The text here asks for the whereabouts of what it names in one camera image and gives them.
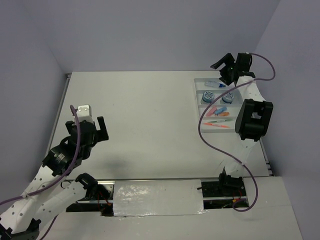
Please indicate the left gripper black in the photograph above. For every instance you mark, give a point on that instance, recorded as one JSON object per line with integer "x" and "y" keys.
{"x": 101, "y": 134}

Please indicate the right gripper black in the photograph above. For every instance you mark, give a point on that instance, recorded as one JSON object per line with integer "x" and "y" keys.
{"x": 228, "y": 60}

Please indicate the small clear spray bottle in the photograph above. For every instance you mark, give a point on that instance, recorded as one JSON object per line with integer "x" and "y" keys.
{"x": 214, "y": 84}

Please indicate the blue round jar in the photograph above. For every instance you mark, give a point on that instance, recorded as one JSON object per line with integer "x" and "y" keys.
{"x": 207, "y": 97}
{"x": 228, "y": 98}

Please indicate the blue lead case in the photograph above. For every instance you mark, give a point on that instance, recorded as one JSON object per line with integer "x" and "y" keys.
{"x": 220, "y": 110}

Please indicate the pink lead case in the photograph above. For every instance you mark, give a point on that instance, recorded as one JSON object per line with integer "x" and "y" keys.
{"x": 211, "y": 112}

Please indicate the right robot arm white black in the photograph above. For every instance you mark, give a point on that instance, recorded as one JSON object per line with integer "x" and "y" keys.
{"x": 254, "y": 115}

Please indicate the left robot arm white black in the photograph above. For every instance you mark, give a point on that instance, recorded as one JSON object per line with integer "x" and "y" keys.
{"x": 35, "y": 208}

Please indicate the white compartment tray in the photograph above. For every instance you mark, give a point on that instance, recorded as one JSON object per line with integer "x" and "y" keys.
{"x": 233, "y": 108}

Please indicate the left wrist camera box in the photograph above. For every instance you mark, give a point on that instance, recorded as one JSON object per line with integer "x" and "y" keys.
{"x": 84, "y": 113}

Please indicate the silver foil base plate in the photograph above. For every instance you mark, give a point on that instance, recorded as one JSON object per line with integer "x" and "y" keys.
{"x": 157, "y": 198}

